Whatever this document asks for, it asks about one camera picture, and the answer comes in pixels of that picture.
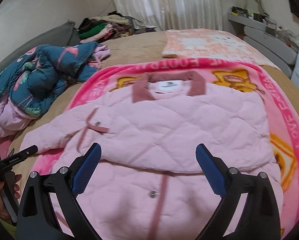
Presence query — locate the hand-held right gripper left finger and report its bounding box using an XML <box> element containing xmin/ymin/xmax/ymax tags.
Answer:
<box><xmin>16</xmin><ymin>142</ymin><xmax>102</xmax><ymax>240</ymax></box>

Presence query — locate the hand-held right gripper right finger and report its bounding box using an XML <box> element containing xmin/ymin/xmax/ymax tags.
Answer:
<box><xmin>195</xmin><ymin>144</ymin><xmax>282</xmax><ymax>240</ymax></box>

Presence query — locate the light pink quilted blanket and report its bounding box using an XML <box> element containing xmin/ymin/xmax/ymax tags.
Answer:
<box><xmin>21</xmin><ymin>70</ymin><xmax>281</xmax><ymax>240</ymax></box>

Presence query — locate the pile of folded clothes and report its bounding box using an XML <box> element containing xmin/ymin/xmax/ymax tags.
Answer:
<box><xmin>78</xmin><ymin>10</ymin><xmax>156</xmax><ymax>43</ymax></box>

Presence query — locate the blue floral comforter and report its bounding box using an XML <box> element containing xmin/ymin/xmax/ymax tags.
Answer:
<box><xmin>0</xmin><ymin>41</ymin><xmax>111</xmax><ymax>138</ymax></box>

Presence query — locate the pink printed blanket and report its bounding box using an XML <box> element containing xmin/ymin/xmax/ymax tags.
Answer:
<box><xmin>0</xmin><ymin>57</ymin><xmax>299</xmax><ymax>240</ymax></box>

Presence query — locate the lilac garment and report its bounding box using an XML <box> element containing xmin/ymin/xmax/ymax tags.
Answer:
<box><xmin>88</xmin><ymin>44</ymin><xmax>111</xmax><ymax>69</ymax></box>

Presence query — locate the grey pillow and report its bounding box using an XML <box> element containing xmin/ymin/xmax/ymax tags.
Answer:
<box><xmin>0</xmin><ymin>19</ymin><xmax>81</xmax><ymax>79</ymax></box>

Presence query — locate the orange and white blanket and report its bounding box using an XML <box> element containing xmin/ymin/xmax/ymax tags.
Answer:
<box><xmin>162</xmin><ymin>28</ymin><xmax>280</xmax><ymax>67</ymax></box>

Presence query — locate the bed with tan sheet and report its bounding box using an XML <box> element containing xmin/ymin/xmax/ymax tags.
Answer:
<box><xmin>0</xmin><ymin>29</ymin><xmax>299</xmax><ymax>240</ymax></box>

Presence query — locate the grey shelf headboard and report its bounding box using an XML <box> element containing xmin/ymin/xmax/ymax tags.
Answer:
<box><xmin>227</xmin><ymin>6</ymin><xmax>299</xmax><ymax>78</ymax></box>

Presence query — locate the clutter of small shelf items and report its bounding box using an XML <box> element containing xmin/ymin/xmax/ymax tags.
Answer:
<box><xmin>231</xmin><ymin>5</ymin><xmax>299</xmax><ymax>45</ymax></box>

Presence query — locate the white sheer curtain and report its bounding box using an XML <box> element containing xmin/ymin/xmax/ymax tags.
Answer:
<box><xmin>109</xmin><ymin>0</ymin><xmax>224</xmax><ymax>32</ymax></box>

